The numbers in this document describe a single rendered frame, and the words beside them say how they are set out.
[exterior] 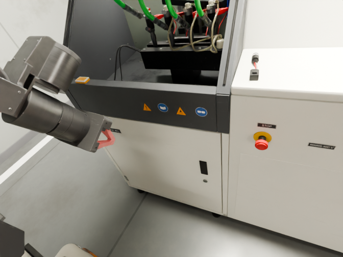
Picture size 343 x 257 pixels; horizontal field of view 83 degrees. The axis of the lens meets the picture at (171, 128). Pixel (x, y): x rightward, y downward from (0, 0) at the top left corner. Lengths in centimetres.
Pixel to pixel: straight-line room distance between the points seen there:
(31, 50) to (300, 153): 69
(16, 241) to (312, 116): 71
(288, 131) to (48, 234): 160
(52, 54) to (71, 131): 12
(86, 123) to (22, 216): 167
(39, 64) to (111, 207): 134
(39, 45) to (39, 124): 10
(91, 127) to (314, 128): 54
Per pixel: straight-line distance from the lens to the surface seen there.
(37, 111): 31
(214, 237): 133
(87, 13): 105
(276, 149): 70
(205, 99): 59
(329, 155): 72
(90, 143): 35
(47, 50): 33
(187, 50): 77
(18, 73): 31
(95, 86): 80
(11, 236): 52
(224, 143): 71
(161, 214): 142
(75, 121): 35
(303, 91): 55
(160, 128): 77
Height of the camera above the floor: 129
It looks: 44 degrees down
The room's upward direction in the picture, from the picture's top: 15 degrees counter-clockwise
